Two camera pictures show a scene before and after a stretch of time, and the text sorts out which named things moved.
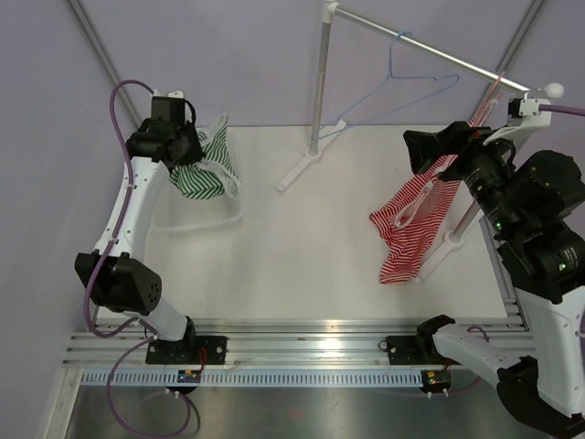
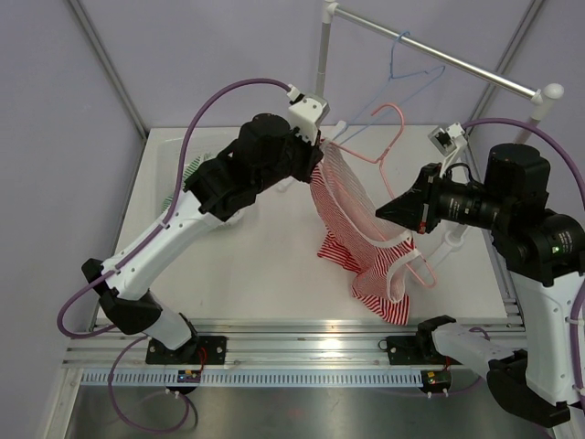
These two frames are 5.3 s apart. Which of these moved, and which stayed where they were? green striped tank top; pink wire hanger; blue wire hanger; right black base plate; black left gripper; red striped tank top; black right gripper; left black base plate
Moved: pink wire hanger; black left gripper; green striped tank top; red striped tank top; black right gripper; blue wire hanger
Stayed: left black base plate; right black base plate
